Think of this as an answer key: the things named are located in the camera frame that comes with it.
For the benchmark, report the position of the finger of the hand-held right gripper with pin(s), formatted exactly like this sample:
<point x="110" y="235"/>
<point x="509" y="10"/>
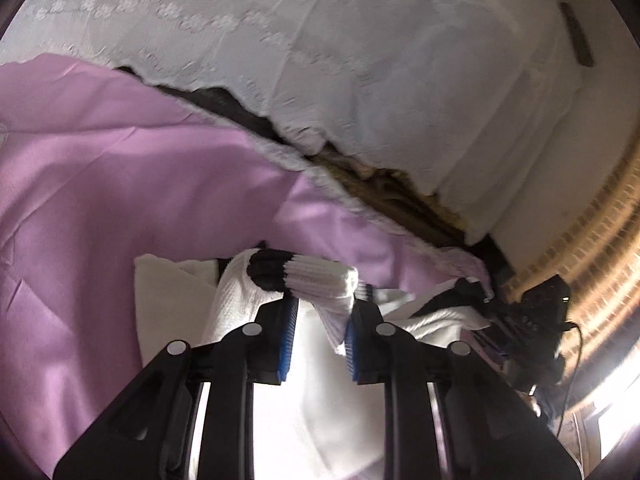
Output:
<point x="472" y="289"/>

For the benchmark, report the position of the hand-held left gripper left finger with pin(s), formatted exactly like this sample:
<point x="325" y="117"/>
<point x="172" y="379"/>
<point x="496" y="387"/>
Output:
<point x="287" y="345"/>

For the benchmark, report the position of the purple bed sheet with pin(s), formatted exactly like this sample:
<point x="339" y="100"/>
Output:
<point x="125" y="185"/>

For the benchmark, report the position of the white knit sweater black stripes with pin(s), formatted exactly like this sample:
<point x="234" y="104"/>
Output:
<point x="320" y="425"/>

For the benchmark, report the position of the pile of brown clothes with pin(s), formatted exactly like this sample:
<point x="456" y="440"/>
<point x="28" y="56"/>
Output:
<point x="395" y="195"/>

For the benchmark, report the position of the white lace cover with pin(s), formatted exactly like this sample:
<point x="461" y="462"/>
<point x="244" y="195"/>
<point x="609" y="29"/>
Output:
<point x="350" y="60"/>

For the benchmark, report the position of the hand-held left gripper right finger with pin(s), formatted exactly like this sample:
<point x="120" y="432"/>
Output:
<point x="352" y="352"/>

